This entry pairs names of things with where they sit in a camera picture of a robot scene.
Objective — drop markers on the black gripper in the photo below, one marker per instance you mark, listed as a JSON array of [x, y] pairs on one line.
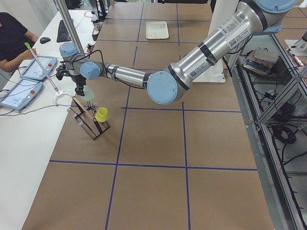
[[80, 84]]

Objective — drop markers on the light green plastic cup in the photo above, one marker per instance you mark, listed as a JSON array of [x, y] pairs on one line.
[[88, 94]]

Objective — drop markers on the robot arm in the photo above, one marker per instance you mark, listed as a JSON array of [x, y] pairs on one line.
[[251, 17]]

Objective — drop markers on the yellow plastic cup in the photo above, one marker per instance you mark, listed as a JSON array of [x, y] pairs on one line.
[[101, 114]]

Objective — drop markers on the cream bear print tray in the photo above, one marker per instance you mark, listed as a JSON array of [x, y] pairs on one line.
[[156, 30]]

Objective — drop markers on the upper teach pendant tablet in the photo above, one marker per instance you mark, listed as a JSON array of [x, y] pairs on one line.
[[33, 70]]

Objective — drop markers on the teach pendant tablet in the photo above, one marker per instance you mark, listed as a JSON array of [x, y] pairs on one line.
[[33, 70], [20, 96]]

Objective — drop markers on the lower teach pendant tablet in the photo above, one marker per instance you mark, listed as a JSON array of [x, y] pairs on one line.
[[20, 96]]

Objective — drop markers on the black keyboard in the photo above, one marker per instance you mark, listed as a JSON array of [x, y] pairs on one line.
[[63, 34]]

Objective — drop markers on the black computer mouse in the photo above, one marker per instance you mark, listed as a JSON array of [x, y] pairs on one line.
[[44, 40]]

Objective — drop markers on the long pink grabber stick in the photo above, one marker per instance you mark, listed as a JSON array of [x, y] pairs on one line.
[[58, 93]]

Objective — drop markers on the person in black shirt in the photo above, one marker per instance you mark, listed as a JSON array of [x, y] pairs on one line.
[[13, 36]]

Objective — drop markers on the stack of books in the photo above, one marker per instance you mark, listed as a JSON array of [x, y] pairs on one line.
[[260, 61]]

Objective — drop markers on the black wire cup rack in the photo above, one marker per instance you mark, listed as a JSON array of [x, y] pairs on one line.
[[85, 117]]

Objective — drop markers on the aluminium frame post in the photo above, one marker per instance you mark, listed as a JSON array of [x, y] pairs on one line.
[[64, 12]]

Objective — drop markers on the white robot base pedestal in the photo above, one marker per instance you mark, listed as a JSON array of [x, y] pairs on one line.
[[222, 10]]

